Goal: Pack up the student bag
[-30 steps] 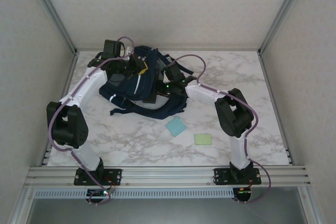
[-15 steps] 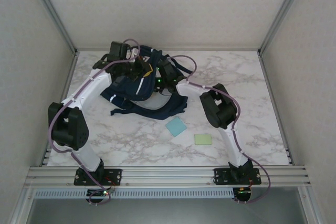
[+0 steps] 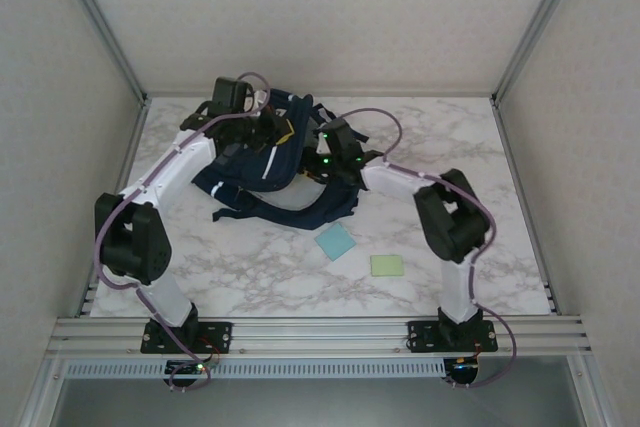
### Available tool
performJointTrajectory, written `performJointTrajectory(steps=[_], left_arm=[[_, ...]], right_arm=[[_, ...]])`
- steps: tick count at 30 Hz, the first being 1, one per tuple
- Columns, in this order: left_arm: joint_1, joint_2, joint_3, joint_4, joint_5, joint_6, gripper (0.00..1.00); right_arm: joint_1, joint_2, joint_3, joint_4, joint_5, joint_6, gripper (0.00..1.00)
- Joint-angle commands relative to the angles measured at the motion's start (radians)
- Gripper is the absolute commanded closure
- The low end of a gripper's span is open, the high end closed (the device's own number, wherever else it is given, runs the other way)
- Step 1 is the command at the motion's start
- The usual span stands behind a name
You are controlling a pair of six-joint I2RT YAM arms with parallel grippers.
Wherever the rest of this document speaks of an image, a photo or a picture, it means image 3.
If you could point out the navy blue backpack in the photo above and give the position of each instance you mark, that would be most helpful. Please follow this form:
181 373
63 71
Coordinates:
280 197

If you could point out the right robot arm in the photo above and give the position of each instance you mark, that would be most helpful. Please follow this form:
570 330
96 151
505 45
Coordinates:
457 292

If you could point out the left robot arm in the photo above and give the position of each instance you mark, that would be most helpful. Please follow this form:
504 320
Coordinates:
165 297

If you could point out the blue sticky note pad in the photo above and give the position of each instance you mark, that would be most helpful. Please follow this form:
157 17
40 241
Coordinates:
336 243

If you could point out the green sticky note pad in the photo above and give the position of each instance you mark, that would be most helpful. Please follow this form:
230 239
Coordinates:
387 266

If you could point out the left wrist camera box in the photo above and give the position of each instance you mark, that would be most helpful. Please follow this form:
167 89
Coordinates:
259 99

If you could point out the aluminium back frame rail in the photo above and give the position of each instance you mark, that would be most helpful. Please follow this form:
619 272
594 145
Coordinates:
475 94

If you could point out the left aluminium frame post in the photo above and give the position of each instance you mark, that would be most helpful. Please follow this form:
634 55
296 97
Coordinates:
101 22

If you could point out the aluminium frame post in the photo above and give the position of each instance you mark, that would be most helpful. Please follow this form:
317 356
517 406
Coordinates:
540 22
101 22

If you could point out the left aluminium side rail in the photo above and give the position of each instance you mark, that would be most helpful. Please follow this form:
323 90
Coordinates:
117 197

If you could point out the aluminium side rail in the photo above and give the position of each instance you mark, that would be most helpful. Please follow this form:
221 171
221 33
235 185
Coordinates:
117 197
512 147

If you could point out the aluminium mounting rail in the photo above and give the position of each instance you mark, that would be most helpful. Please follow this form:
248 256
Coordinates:
320 337

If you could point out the right aluminium side rail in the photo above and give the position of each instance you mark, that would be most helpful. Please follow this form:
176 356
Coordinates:
512 147

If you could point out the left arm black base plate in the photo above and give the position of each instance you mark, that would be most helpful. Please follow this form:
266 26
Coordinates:
220 334

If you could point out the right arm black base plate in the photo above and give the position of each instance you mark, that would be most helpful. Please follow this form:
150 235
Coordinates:
425 334

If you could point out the right aluminium frame post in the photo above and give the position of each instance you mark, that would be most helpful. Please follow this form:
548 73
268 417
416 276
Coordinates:
540 22

